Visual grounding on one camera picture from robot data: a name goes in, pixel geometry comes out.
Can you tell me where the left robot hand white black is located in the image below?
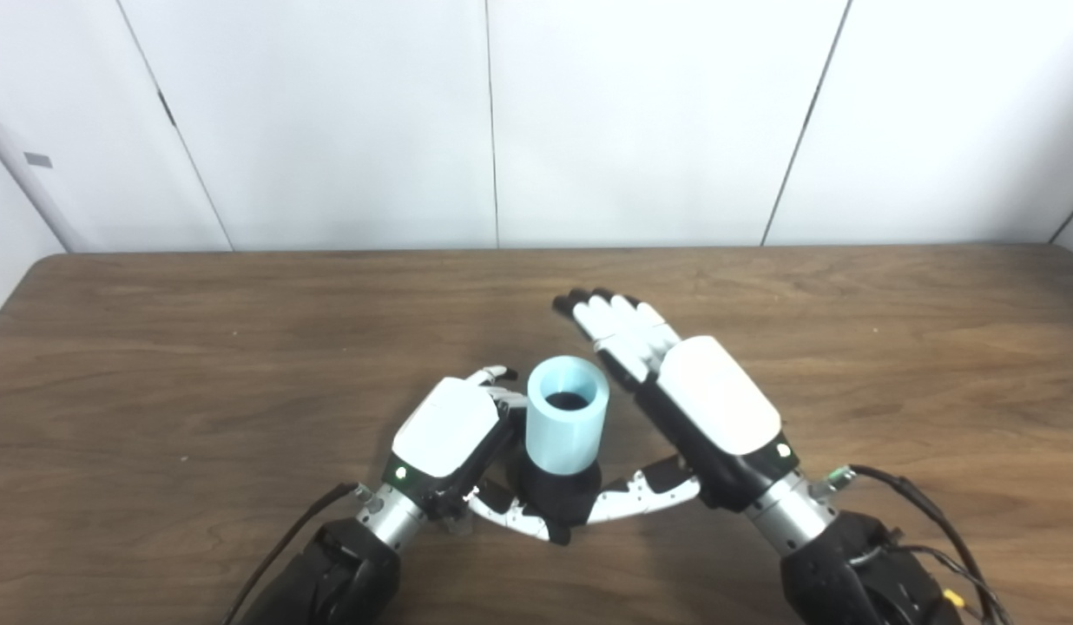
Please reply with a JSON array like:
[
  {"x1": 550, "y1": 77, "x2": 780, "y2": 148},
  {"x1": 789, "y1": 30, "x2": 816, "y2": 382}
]
[{"x1": 381, "y1": 365, "x2": 573, "y2": 547}]

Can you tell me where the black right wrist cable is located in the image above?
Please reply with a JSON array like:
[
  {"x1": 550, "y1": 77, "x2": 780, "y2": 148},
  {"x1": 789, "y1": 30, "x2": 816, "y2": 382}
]
[{"x1": 809, "y1": 464, "x2": 1011, "y2": 625}]

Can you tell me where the light-blue hose piece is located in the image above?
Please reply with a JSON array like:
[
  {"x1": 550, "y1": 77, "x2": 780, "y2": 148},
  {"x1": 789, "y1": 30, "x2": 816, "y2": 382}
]
[{"x1": 526, "y1": 355, "x2": 609, "y2": 477}]

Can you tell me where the black nozzle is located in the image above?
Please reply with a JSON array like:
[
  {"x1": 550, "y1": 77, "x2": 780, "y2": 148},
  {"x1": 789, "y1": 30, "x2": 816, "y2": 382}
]
[{"x1": 511, "y1": 392, "x2": 604, "y2": 531}]

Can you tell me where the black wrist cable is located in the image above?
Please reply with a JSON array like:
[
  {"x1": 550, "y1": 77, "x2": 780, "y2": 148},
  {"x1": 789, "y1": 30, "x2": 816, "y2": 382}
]
[
  {"x1": 221, "y1": 482, "x2": 373, "y2": 625},
  {"x1": 809, "y1": 464, "x2": 1011, "y2": 625}
]

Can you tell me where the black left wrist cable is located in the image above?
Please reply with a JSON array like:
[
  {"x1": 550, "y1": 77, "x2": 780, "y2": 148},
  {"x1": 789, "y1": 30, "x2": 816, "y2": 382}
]
[{"x1": 221, "y1": 482, "x2": 373, "y2": 625}]

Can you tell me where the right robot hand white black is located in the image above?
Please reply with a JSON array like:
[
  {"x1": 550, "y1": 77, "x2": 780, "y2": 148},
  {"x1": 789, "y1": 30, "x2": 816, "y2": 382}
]
[{"x1": 550, "y1": 288, "x2": 801, "y2": 527}]

